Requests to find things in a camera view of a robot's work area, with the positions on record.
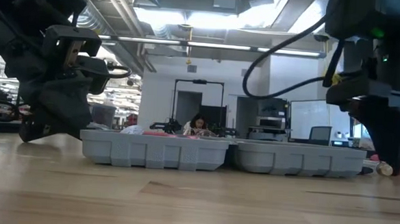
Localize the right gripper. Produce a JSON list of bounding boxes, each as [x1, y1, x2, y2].
[[322, 56, 400, 175]]

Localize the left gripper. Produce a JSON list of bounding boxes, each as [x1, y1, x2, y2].
[[1, 23, 103, 147]]

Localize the grey plastic tool case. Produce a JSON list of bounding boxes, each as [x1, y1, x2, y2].
[[78, 128, 368, 180]]

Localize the red storage boxes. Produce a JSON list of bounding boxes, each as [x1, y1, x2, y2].
[[125, 113, 140, 127]]

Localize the grey office chair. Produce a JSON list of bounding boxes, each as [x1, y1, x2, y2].
[[308, 125, 333, 145]]

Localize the white board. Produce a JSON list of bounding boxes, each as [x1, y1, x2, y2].
[[288, 97, 353, 143]]

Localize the small black desk robot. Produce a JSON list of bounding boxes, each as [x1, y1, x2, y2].
[[149, 117, 183, 134]]

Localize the dark equipment rack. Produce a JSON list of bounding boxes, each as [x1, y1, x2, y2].
[[234, 95, 290, 142]]

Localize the person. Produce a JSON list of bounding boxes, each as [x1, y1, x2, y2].
[[183, 112, 218, 138]]

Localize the long ceiling light bar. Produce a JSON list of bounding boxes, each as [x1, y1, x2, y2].
[[97, 34, 327, 60]]

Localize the black display screen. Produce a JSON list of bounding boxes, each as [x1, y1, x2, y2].
[[198, 104, 228, 131]]

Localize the black metal table frame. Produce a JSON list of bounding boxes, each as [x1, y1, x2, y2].
[[0, 120, 23, 134]]

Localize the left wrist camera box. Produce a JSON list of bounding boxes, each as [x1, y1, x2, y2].
[[75, 55, 112, 96]]

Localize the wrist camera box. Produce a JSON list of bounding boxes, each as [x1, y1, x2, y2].
[[323, 0, 382, 42], [75, 55, 112, 96]]

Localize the black left camera cable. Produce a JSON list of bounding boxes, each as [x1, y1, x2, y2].
[[105, 62, 134, 81]]

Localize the black camera cable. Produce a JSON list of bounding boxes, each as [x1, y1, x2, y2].
[[105, 62, 134, 81], [240, 11, 346, 105]]

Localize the silver spiral air duct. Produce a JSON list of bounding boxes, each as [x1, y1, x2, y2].
[[64, 0, 150, 76]]

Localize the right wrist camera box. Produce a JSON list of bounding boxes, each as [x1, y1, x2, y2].
[[323, 0, 382, 42]]

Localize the black gantry frame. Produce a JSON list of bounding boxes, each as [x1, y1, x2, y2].
[[171, 77, 225, 127]]

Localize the black right camera cable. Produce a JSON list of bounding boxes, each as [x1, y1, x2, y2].
[[240, 11, 346, 105]]

